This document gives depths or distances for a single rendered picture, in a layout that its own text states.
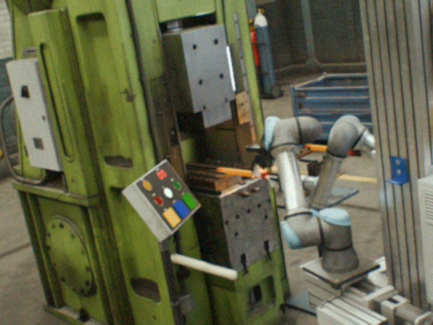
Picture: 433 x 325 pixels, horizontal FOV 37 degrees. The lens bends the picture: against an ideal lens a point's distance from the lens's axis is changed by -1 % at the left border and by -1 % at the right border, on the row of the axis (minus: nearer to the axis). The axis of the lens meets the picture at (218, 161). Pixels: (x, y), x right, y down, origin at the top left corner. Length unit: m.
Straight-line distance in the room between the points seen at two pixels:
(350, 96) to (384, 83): 4.69
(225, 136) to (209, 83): 0.52
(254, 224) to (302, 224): 1.06
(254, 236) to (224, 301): 0.41
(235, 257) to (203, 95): 0.89
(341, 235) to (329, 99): 4.69
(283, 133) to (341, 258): 0.55
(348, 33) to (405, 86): 9.75
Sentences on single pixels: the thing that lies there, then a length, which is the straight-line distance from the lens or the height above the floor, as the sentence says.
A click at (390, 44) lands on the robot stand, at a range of 2.30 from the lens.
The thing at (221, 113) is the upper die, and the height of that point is 1.32.
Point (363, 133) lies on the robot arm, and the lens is 2.95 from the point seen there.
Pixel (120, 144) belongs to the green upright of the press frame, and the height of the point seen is 1.24.
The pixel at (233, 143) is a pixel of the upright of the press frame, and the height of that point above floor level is 1.08.
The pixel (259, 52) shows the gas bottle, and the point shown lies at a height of 0.77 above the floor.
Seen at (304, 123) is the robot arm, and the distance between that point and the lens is 2.66.
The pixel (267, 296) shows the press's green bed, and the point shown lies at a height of 0.19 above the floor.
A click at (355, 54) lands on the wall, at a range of 12.01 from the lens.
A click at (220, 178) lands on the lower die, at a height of 0.98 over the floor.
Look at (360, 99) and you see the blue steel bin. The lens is 6.98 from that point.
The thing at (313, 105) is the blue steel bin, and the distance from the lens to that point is 7.30.
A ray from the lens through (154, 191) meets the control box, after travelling 2.92.
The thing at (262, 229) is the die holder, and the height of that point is 0.62.
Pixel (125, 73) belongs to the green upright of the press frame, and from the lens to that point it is 3.21.
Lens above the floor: 1.98
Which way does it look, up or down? 15 degrees down
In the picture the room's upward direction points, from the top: 10 degrees counter-clockwise
